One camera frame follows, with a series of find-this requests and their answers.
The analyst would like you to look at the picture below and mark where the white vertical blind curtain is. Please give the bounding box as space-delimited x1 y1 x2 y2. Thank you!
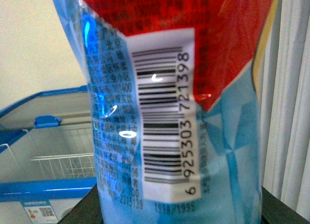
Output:
261 0 310 220

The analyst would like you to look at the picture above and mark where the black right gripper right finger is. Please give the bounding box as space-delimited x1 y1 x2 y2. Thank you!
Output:
261 187 310 224

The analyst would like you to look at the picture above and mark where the blue red drink bottle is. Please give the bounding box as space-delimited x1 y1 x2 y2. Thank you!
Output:
53 0 278 224

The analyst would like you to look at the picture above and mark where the white wire freezer basket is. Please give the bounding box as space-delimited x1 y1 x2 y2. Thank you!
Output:
31 127 95 181

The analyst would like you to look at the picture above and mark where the blue energy label sticker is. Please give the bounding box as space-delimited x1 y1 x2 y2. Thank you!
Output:
21 201 59 224

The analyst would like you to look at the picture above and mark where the blue freezer lid handle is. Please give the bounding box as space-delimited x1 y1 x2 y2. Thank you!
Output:
34 115 62 128

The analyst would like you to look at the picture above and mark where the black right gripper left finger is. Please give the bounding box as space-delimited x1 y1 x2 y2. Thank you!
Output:
58 184 104 224

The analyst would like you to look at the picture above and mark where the glass sliding freezer lid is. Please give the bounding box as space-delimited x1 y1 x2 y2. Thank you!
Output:
0 85 91 131

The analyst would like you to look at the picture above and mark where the white blue chest freezer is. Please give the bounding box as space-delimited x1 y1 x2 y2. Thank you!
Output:
0 86 95 224

